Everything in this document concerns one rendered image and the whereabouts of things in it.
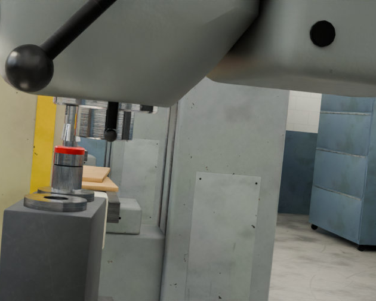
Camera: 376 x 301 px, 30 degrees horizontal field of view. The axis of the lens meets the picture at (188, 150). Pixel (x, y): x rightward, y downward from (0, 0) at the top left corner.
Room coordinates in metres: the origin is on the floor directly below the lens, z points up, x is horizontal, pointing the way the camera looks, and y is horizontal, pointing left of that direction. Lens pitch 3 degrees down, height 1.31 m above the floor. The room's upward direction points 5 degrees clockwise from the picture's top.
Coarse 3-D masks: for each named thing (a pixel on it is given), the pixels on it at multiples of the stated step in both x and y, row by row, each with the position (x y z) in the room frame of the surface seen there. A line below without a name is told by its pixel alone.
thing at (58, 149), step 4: (56, 148) 1.09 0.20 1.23; (60, 148) 1.08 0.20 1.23; (64, 148) 1.08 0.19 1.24; (68, 148) 1.08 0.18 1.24; (72, 148) 1.08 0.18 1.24; (76, 148) 1.09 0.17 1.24; (80, 148) 1.09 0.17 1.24; (60, 152) 1.08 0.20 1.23; (64, 152) 1.08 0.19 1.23; (68, 152) 1.08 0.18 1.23; (72, 152) 1.08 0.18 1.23; (76, 152) 1.09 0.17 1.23; (80, 152) 1.09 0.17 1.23; (84, 152) 1.10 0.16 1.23
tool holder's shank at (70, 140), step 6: (66, 108) 1.10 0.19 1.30; (72, 108) 1.09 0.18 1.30; (66, 114) 1.10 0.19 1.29; (72, 114) 1.09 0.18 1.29; (66, 120) 1.09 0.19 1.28; (72, 120) 1.09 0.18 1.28; (66, 126) 1.09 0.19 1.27; (72, 126) 1.09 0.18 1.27; (66, 132) 1.09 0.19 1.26; (72, 132) 1.09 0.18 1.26; (60, 138) 1.10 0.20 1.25; (66, 138) 1.09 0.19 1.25; (72, 138) 1.09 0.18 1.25; (78, 138) 1.10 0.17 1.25; (66, 144) 1.09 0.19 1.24; (72, 144) 1.09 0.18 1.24
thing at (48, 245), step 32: (64, 192) 1.07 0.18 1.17; (32, 224) 0.94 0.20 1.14; (64, 224) 0.94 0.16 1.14; (96, 224) 1.02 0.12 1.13; (0, 256) 0.94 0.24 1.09; (32, 256) 0.94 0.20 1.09; (64, 256) 0.94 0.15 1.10; (96, 256) 1.07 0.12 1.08; (0, 288) 0.94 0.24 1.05; (32, 288) 0.94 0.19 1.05; (64, 288) 0.94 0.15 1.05; (96, 288) 1.12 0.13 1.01
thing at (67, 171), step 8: (56, 152) 1.09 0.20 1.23; (56, 160) 1.09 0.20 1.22; (64, 160) 1.08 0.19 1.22; (72, 160) 1.08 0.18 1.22; (80, 160) 1.09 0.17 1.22; (56, 168) 1.09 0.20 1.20; (64, 168) 1.08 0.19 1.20; (72, 168) 1.08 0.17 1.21; (80, 168) 1.09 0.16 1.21; (56, 176) 1.08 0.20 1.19; (64, 176) 1.08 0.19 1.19; (72, 176) 1.08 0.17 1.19; (80, 176) 1.10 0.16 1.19; (56, 184) 1.08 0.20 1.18; (64, 184) 1.08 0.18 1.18; (72, 184) 1.08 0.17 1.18; (80, 184) 1.10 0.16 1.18
